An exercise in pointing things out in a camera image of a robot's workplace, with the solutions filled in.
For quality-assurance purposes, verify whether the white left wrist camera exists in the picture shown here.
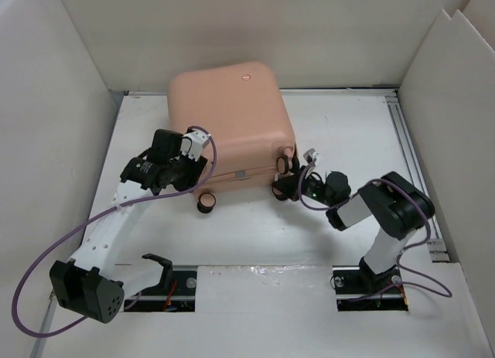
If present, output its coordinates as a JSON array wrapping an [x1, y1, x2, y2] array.
[[180, 129, 210, 161]]

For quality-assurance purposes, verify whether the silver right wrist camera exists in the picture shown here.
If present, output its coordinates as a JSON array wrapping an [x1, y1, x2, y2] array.
[[303, 148, 321, 166]]

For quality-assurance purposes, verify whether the pink hard-shell suitcase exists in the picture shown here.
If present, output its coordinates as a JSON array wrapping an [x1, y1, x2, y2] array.
[[167, 61, 299, 213]]

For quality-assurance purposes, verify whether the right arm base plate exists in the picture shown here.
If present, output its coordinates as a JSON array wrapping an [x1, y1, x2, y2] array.
[[330, 265, 408, 312]]

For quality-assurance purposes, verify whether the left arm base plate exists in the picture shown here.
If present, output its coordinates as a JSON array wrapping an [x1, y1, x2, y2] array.
[[123, 254, 198, 313]]

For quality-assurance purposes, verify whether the white foam board front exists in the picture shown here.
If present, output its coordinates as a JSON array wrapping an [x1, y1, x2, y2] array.
[[43, 264, 493, 357]]

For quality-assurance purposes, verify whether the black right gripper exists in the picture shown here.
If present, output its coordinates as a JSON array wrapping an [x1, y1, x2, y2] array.
[[272, 165, 334, 207]]

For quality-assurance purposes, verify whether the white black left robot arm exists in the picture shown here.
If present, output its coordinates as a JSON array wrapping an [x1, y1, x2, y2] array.
[[49, 127, 215, 323]]

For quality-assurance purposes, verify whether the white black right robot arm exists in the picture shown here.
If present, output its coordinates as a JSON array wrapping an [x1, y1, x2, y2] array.
[[271, 167, 435, 294]]

